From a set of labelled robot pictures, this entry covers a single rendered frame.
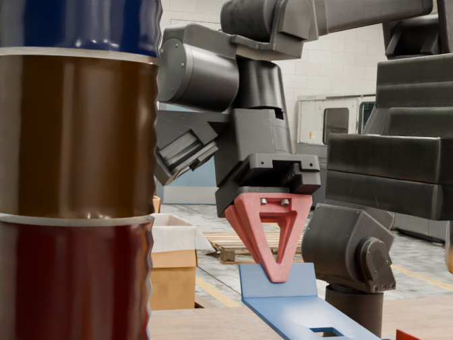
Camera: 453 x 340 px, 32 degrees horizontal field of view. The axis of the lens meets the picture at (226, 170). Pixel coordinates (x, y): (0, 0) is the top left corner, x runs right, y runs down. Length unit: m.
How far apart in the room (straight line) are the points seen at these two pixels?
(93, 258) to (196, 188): 11.46
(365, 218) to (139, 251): 0.65
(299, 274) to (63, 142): 0.54
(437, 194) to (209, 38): 0.39
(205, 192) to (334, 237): 10.87
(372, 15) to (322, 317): 0.34
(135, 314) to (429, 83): 0.27
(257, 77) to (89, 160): 0.56
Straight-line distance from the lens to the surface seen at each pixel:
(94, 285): 0.17
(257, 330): 0.97
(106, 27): 0.17
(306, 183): 0.68
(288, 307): 0.66
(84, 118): 0.17
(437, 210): 0.35
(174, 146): 0.68
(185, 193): 11.59
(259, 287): 0.68
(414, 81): 0.43
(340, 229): 0.82
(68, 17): 0.17
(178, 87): 0.67
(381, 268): 0.83
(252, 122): 0.69
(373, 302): 0.85
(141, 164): 0.17
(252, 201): 0.67
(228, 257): 6.68
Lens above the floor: 1.14
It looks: 3 degrees down
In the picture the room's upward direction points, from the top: 2 degrees clockwise
